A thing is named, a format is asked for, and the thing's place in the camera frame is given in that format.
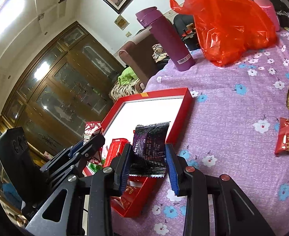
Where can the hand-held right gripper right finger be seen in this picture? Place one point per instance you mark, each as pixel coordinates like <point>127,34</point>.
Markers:
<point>172,174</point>

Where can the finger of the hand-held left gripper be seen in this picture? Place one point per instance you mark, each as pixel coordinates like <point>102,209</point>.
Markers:
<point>95,143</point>
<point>74,150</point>

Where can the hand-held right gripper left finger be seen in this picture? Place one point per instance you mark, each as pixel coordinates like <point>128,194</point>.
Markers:
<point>124,169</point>

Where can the red white snack packet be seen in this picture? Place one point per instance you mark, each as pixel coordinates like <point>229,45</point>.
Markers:
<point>91,129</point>

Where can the black snack packet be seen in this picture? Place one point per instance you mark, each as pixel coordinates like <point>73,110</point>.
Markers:
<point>149,145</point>

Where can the red gift box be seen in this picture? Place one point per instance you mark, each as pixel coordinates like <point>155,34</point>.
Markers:
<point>149,110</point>

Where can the plain red snack packet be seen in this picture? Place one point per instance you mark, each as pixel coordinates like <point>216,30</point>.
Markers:
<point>115,150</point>

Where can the green snack packet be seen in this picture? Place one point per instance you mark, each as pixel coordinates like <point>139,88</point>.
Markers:
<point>96,166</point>

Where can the patterned blanket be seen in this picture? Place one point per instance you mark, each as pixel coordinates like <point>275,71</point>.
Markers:
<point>124,91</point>

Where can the wooden glass door cabinet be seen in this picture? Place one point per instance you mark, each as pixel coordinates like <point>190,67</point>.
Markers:
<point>60,83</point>

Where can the green cloth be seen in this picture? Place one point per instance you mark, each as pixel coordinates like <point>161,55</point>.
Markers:
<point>127,77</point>

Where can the purple floral tablecloth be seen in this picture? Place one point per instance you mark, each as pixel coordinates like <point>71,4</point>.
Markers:
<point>233,98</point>

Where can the brown armchair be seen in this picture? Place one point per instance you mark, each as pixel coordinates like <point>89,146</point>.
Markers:
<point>139,51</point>

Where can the purple thermos bottle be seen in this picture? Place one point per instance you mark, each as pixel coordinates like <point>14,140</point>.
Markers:
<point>169,41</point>

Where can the ceiling light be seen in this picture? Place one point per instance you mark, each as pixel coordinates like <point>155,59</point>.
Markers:
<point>4,14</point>

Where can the red plastic bag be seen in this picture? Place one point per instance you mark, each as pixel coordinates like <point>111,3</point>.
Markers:
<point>228,24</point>

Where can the pink bottle with knitted sleeve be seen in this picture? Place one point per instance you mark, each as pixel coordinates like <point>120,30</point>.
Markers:
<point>265,5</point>

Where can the small wall plaque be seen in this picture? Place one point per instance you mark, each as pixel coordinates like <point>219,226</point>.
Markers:
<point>121,22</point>

